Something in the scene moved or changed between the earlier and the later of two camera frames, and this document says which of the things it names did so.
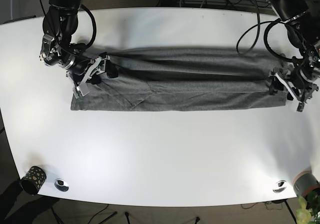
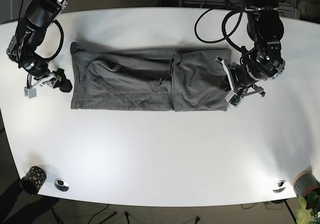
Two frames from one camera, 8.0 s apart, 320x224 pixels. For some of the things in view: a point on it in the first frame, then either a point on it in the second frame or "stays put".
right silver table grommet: x=280 y=186 stays put
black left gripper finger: x=111 y=70 to x=65 y=85
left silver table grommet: x=61 y=185 stays put
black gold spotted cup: x=33 y=180 stays put
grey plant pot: x=304 y=182 stays put
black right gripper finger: x=276 y=86 to x=227 y=84
